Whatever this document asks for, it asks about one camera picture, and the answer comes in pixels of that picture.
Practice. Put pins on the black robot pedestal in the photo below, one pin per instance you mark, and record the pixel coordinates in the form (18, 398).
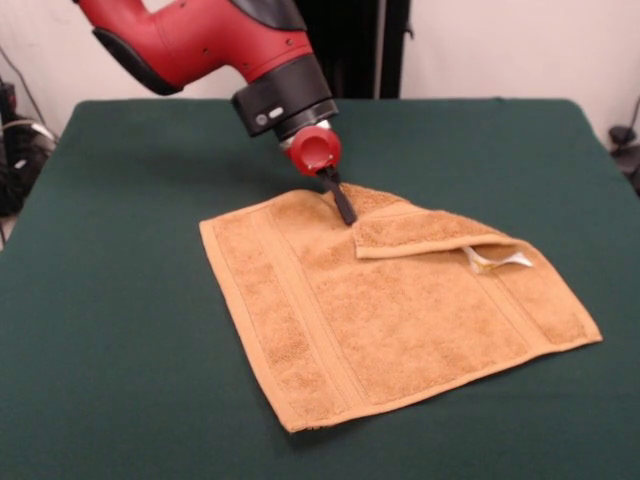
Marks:
(360, 50)

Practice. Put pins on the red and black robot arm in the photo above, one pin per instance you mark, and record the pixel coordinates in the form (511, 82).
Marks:
(225, 45)

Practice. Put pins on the dark green table cloth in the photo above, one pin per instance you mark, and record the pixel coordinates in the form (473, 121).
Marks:
(150, 350)

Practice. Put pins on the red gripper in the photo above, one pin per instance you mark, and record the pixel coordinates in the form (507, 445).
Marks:
(316, 151)

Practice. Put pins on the orange terry towel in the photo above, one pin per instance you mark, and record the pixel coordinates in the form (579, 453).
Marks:
(390, 310)

